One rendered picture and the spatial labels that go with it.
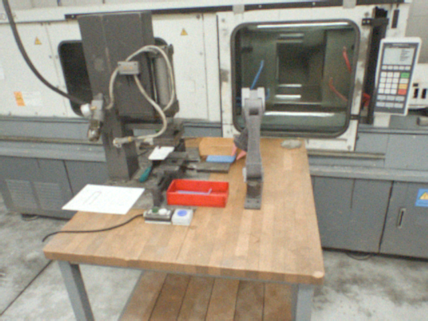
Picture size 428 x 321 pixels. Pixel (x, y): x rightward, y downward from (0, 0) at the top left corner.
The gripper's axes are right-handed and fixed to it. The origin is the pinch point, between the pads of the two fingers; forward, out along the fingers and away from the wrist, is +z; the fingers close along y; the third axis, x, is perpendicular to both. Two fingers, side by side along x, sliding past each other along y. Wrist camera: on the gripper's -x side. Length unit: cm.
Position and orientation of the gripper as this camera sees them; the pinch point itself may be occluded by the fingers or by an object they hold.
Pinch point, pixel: (235, 156)
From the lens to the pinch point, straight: 178.6
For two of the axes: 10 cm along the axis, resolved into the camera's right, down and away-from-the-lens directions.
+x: -2.0, 4.3, -8.8
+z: -4.4, 7.7, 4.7
